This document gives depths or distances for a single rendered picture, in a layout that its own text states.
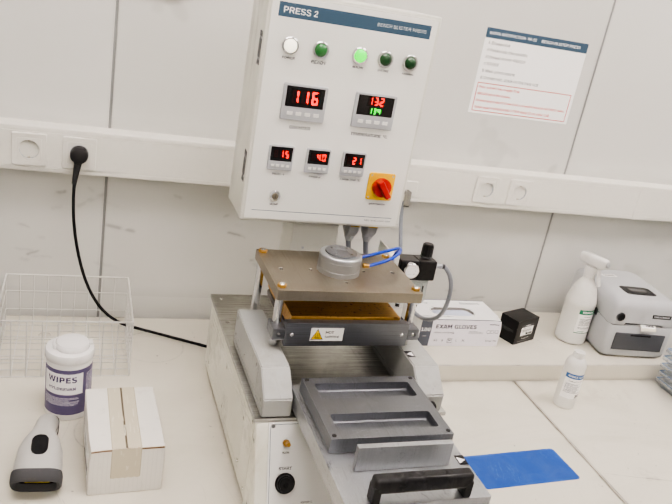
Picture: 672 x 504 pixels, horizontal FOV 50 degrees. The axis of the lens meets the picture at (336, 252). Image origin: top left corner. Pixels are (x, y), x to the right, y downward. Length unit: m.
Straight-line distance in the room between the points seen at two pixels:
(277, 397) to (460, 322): 0.76
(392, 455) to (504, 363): 0.84
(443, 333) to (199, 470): 0.75
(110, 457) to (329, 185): 0.62
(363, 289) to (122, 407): 0.48
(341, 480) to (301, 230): 0.58
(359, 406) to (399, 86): 0.60
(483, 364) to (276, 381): 0.75
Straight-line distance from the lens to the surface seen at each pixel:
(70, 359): 1.42
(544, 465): 1.62
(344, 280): 1.30
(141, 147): 1.68
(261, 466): 1.23
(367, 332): 1.29
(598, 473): 1.67
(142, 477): 1.32
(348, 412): 1.14
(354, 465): 1.07
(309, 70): 1.34
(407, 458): 1.09
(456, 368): 1.80
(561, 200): 2.08
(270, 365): 1.21
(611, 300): 2.05
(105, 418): 1.34
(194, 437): 1.46
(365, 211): 1.45
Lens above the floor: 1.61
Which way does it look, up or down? 21 degrees down
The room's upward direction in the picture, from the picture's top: 11 degrees clockwise
